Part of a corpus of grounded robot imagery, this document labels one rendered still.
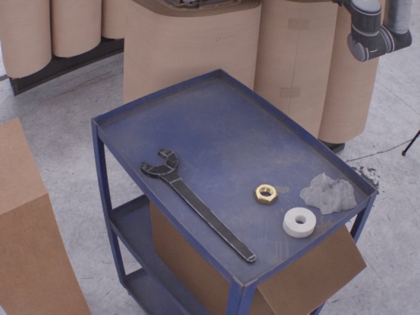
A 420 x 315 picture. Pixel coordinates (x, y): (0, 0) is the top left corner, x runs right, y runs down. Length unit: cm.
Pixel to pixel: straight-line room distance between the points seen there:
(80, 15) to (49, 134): 84
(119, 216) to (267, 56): 79
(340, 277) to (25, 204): 77
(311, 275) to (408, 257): 129
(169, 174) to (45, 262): 43
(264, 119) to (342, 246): 42
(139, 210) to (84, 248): 64
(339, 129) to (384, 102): 107
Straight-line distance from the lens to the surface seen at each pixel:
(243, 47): 156
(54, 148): 264
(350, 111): 230
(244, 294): 90
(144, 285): 180
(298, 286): 103
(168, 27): 143
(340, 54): 210
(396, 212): 247
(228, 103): 133
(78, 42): 310
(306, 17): 171
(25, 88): 327
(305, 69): 184
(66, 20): 303
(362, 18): 140
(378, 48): 152
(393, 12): 149
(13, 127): 128
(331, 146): 262
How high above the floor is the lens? 163
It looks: 42 degrees down
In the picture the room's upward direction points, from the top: 5 degrees clockwise
